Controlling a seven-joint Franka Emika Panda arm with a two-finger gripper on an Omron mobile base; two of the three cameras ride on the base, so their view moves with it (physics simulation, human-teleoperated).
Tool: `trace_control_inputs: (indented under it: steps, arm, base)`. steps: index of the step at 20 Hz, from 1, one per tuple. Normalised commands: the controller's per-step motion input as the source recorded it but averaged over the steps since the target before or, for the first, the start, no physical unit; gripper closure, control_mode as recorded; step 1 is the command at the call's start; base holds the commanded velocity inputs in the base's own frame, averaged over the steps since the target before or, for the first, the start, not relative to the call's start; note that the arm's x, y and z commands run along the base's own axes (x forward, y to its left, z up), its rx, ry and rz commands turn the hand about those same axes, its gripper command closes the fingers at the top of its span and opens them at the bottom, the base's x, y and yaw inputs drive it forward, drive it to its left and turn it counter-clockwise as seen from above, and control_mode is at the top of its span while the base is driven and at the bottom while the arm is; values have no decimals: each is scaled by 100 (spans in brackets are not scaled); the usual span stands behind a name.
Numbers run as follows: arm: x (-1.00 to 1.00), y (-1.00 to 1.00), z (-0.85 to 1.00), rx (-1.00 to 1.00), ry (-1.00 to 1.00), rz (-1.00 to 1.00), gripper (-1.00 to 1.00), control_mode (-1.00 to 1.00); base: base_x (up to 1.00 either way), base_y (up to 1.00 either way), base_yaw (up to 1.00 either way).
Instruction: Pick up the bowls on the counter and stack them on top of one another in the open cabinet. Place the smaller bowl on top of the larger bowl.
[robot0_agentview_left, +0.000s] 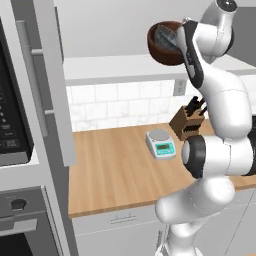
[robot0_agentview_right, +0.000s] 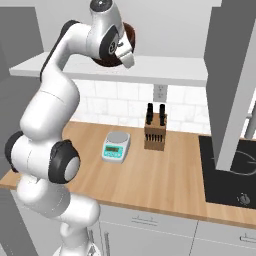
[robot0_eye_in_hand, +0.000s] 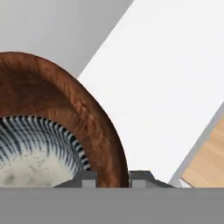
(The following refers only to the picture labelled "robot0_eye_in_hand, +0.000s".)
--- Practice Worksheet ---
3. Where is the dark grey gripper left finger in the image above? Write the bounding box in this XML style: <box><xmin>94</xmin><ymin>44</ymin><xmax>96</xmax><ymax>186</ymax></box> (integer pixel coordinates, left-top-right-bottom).
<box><xmin>52</xmin><ymin>170</ymin><xmax>98</xmax><ymax>189</ymax></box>

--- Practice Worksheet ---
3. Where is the brown wooden bowl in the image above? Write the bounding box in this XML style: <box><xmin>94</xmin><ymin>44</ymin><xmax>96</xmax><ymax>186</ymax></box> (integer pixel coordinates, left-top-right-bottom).
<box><xmin>0</xmin><ymin>52</ymin><xmax>130</xmax><ymax>189</ymax></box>

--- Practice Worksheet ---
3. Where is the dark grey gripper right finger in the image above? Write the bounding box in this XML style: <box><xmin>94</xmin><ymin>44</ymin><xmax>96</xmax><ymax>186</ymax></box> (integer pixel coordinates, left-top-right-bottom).
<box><xmin>129</xmin><ymin>170</ymin><xmax>176</xmax><ymax>189</ymax></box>

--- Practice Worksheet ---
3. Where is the white cabinet door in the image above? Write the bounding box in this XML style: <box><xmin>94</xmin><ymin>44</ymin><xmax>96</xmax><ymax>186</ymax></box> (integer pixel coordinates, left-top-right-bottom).
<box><xmin>77</xmin><ymin>0</ymin><xmax>224</xmax><ymax>185</ymax></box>

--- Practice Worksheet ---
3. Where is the blue striped white bowl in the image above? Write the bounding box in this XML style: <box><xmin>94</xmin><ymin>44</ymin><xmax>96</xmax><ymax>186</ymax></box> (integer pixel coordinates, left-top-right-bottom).
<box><xmin>0</xmin><ymin>115</ymin><xmax>92</xmax><ymax>189</ymax></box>

